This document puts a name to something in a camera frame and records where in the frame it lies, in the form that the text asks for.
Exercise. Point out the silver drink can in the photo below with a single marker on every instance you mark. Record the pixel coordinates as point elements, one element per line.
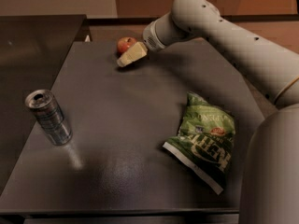
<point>49,115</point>

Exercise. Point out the red apple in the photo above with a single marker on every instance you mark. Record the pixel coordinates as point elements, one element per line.
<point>125,43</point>

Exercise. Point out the dark side cabinet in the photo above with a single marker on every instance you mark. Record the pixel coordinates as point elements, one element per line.
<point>32,51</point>

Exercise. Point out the green chip bag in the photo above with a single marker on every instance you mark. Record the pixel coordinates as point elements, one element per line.
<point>205,141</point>

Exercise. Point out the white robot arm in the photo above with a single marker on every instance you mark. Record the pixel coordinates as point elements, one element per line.
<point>270,187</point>

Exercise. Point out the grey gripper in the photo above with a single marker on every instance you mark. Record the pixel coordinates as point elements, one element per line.
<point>151,39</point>

